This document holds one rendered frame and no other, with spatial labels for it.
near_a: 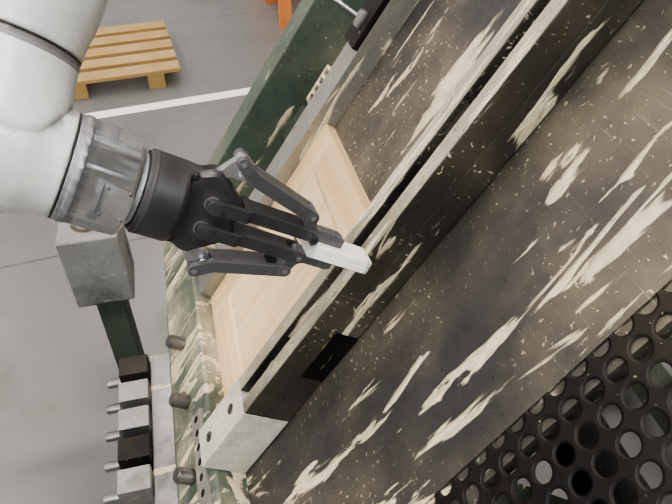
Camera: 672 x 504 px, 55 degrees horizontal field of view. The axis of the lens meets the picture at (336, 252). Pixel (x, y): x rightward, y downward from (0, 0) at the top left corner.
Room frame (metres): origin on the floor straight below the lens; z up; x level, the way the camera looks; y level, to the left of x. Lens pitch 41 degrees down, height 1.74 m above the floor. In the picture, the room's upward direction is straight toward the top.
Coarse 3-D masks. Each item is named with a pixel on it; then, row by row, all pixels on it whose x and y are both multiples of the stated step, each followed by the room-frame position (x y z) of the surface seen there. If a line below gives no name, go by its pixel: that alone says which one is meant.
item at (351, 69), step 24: (408, 0) 0.94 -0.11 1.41; (384, 24) 0.93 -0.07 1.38; (360, 48) 0.93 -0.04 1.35; (384, 48) 0.93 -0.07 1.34; (336, 72) 0.94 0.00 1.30; (360, 72) 0.93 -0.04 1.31; (336, 96) 0.92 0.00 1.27; (312, 120) 0.91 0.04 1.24; (336, 120) 0.92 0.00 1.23; (288, 144) 0.93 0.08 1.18; (288, 168) 0.90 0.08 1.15; (216, 288) 0.86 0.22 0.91
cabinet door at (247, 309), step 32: (320, 160) 0.85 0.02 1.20; (320, 192) 0.80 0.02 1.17; (352, 192) 0.73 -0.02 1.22; (320, 224) 0.74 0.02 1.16; (352, 224) 0.68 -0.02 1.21; (224, 288) 0.84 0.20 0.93; (256, 288) 0.76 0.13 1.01; (288, 288) 0.70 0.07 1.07; (224, 320) 0.77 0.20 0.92; (256, 320) 0.71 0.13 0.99; (224, 352) 0.71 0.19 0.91; (256, 352) 0.65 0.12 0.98; (224, 384) 0.65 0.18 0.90
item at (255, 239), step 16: (208, 224) 0.45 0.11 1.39; (240, 224) 0.47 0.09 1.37; (208, 240) 0.44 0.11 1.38; (224, 240) 0.45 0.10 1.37; (240, 240) 0.45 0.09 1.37; (256, 240) 0.46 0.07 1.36; (272, 240) 0.47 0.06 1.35; (288, 240) 0.48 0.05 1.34; (288, 256) 0.46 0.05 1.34; (304, 256) 0.47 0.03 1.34
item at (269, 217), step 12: (216, 204) 0.45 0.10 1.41; (228, 204) 0.45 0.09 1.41; (252, 204) 0.48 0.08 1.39; (264, 204) 0.49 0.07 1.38; (228, 216) 0.45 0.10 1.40; (240, 216) 0.45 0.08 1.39; (252, 216) 0.46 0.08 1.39; (264, 216) 0.46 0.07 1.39; (276, 216) 0.47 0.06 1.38; (288, 216) 0.48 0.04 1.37; (276, 228) 0.46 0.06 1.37; (288, 228) 0.47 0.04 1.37; (300, 228) 0.47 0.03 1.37; (312, 240) 0.46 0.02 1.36
